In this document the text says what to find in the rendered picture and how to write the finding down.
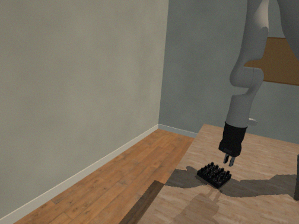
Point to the black knob box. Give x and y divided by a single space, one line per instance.
215 176

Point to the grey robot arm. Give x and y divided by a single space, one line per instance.
253 46

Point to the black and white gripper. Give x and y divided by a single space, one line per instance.
233 134

